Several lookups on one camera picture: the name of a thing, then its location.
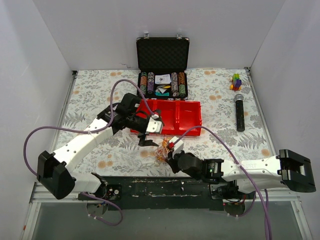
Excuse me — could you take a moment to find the orange cable bundle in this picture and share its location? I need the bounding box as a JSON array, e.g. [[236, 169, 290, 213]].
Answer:
[[152, 136, 176, 167]]

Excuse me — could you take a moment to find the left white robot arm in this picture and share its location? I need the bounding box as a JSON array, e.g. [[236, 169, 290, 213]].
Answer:
[[37, 93, 164, 200]]

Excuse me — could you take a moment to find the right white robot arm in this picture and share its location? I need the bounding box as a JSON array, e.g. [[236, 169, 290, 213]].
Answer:
[[166, 149, 316, 199]]

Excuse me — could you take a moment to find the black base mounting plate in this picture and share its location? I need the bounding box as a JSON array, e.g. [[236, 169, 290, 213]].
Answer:
[[77, 175, 248, 212]]

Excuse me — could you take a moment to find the red plastic compartment tray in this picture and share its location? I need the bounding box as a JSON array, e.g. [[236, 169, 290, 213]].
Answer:
[[129, 98, 203, 137]]

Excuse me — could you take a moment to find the white card deck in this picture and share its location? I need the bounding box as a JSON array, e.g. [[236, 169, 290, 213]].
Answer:
[[154, 74, 171, 85]]

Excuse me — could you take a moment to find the floral patterned table mat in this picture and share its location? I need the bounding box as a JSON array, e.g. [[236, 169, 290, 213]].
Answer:
[[56, 68, 275, 177]]

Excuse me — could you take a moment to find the black poker chip case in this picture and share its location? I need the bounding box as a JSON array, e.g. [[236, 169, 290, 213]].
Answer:
[[136, 34, 190, 100]]

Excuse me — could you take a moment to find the black handheld microphone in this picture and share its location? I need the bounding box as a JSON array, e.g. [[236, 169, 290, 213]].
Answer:
[[234, 94, 245, 132]]

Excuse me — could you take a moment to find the colourful toy block figure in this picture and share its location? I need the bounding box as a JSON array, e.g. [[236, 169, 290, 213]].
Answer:
[[229, 73, 242, 91]]

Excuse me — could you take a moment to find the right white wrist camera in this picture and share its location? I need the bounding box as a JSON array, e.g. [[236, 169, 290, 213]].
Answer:
[[167, 136, 184, 155]]

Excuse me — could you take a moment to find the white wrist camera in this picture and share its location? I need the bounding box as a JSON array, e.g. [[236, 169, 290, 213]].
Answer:
[[167, 136, 184, 155], [145, 116, 164, 134]]

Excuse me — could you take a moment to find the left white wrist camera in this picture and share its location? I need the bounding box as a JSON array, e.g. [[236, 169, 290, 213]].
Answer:
[[145, 116, 164, 134]]

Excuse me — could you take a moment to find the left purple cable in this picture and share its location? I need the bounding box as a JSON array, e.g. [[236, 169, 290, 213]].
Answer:
[[23, 79, 161, 227]]

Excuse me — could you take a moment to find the aluminium front rail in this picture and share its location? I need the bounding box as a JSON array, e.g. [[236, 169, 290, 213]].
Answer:
[[21, 181, 313, 240]]

